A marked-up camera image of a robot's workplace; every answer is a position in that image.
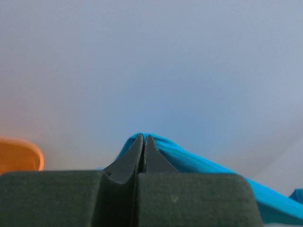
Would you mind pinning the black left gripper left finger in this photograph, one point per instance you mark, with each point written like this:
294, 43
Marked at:
90, 198

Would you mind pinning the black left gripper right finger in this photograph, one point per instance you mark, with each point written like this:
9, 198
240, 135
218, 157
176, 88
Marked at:
169, 198

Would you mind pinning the orange plastic basket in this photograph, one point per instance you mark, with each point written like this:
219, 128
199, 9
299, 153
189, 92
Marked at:
20, 155

